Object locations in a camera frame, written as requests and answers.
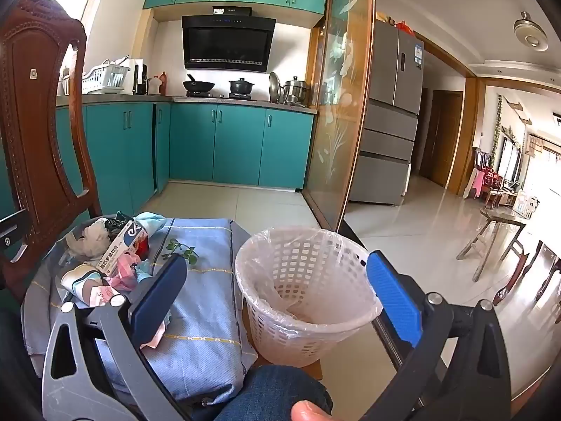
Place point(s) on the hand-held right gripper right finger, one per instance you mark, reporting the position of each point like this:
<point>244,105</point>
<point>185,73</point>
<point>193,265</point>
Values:
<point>394,298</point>

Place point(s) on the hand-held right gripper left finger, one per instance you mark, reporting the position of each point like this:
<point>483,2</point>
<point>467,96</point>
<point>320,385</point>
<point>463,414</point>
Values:
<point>157,302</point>

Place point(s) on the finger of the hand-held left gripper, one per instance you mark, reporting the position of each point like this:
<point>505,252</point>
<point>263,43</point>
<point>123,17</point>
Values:
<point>11,232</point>

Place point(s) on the small blue wrapper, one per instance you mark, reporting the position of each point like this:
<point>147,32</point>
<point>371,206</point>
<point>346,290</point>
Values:
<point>142,269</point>

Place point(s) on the pink wrapper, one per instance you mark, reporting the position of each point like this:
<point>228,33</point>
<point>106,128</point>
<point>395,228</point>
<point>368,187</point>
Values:
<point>120,272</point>

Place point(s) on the red snack bag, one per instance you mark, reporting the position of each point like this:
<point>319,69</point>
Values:
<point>142,246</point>

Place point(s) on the green leaf sprig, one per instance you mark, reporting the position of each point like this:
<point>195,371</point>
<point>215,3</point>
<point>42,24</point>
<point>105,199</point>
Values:
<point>175,245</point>

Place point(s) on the blue and white medicine box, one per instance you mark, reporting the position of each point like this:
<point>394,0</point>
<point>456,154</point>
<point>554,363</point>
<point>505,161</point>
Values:
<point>125,245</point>

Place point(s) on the white mesh wastebasket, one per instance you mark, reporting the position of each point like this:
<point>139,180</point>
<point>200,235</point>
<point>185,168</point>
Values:
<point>271,315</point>

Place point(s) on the person's right hand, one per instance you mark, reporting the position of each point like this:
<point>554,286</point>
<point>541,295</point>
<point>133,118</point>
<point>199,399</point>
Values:
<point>309,411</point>

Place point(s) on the blue tablecloth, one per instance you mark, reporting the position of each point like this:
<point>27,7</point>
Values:
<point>206,280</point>

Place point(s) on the blue face mask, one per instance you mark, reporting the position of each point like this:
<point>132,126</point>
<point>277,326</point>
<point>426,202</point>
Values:
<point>151,223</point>

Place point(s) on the small crumpled white tissue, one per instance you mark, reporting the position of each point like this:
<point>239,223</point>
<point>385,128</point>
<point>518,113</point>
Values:
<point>94,237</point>

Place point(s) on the clear plastic bin liner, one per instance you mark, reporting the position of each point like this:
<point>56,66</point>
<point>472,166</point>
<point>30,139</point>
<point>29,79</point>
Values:
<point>333,237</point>

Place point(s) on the dark green packet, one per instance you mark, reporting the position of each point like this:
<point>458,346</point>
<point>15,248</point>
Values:
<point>115,222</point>

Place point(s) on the carved wooden chair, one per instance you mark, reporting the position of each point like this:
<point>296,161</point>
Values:
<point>39,118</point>

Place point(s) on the person's jeans leg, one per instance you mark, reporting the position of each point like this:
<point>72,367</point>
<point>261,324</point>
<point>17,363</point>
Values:
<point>267,390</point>

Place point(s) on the pink cloth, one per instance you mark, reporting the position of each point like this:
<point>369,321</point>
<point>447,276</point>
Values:
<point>477,182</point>

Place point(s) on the dark wooden dining chair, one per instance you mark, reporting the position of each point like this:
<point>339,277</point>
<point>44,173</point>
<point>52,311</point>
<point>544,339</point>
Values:
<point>543,267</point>

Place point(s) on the grey refrigerator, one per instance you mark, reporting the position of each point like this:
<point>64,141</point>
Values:
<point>385,140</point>

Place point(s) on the brown wooden door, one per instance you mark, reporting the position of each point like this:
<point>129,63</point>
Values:
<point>440,140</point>

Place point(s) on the teal lower kitchen cabinets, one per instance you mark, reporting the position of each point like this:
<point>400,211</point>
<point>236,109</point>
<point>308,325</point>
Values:
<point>236,144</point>

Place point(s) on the white dish rack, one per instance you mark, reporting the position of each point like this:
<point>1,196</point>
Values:
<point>103,81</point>

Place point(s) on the frosted glass sliding door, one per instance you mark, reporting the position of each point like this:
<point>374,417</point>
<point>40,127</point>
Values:
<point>337,118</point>

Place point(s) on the black kitchen appliance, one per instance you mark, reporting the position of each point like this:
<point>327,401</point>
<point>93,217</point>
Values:
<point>142,83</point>

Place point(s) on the green vine garland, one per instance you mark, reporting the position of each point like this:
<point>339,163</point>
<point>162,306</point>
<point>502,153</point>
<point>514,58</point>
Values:
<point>497,127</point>

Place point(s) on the white kitchen appliance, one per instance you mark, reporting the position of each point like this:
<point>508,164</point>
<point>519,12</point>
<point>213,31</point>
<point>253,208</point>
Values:
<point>136,70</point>

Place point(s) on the brown bottle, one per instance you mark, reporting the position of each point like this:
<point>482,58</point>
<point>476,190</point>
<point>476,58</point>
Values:
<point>162,85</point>

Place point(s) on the gas stove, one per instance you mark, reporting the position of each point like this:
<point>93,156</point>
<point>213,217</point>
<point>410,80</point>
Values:
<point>219,95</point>

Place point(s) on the black wok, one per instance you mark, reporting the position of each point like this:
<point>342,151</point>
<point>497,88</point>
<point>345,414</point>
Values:
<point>197,85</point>

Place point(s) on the steel stockpot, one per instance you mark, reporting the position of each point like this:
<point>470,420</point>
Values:
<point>296,92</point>

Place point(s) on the black cooking pot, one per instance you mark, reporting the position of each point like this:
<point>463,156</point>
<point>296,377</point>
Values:
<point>241,87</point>

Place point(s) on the steel pot lid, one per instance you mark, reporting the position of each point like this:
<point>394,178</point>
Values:
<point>274,87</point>

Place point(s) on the black range hood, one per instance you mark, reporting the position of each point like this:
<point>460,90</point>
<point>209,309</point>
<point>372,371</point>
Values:
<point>228,44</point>

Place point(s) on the ceiling fan light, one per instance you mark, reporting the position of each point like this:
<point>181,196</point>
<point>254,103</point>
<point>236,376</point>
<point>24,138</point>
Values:
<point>532,33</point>

